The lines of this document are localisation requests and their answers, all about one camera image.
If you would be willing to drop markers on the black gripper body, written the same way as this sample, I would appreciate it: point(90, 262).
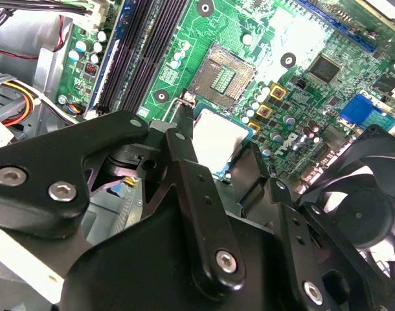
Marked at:
point(152, 259)

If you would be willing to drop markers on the CPU with silver top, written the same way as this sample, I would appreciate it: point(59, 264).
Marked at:
point(217, 139)

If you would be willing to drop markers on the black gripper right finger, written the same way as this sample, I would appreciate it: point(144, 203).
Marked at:
point(298, 246)

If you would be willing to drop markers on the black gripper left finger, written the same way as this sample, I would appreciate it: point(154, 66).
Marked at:
point(39, 162)

